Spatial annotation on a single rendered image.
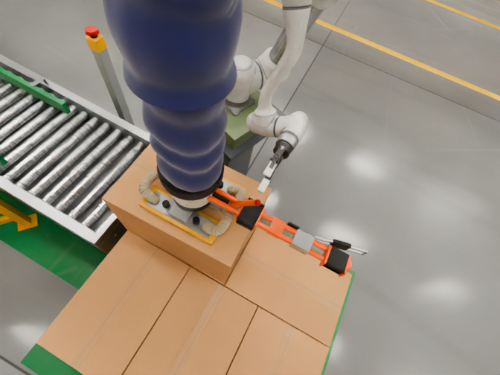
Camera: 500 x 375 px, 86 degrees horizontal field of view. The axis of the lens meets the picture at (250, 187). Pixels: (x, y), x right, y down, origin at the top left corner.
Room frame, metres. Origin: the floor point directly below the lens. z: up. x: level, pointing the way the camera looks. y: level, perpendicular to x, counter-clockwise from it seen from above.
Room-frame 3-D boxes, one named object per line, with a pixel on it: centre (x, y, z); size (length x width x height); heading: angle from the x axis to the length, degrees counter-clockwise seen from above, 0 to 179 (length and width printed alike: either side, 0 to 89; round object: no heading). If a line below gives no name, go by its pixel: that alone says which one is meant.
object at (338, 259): (0.32, -0.37, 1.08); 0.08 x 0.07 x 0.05; 77
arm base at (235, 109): (1.19, 0.25, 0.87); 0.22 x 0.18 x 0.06; 61
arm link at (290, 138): (0.78, -0.10, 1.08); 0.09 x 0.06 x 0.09; 77
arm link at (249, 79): (1.19, 0.22, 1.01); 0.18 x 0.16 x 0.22; 134
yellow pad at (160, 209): (0.37, 0.24, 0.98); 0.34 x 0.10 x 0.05; 77
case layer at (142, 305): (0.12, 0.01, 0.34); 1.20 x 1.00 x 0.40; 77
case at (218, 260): (0.48, 0.24, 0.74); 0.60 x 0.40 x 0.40; 78
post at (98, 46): (1.18, 1.04, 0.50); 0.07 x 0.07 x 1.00; 77
